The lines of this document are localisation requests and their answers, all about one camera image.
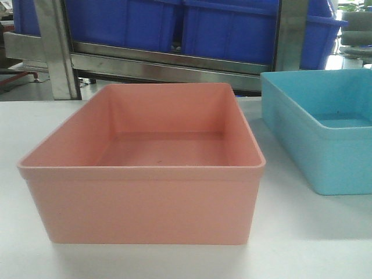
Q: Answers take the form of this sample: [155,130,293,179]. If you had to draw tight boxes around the pink plastic box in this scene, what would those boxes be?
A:
[17,83,266,245]

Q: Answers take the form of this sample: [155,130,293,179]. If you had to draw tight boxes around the light blue plastic box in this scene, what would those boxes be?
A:
[260,69,371,195]

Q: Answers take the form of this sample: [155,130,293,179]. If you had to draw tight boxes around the stainless steel shelf rack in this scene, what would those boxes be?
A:
[4,1,308,100]

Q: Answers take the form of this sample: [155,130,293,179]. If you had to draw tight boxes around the blue storage bin left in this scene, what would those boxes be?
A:
[12,1,182,52]

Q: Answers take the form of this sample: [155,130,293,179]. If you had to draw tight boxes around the blue storage bin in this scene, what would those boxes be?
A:
[12,1,182,52]
[181,1,348,70]

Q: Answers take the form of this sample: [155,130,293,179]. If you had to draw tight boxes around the blue storage bin right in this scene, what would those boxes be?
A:
[181,1,348,70]

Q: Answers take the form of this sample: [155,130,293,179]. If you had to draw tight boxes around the grey office chair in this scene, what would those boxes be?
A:
[338,11,371,69]

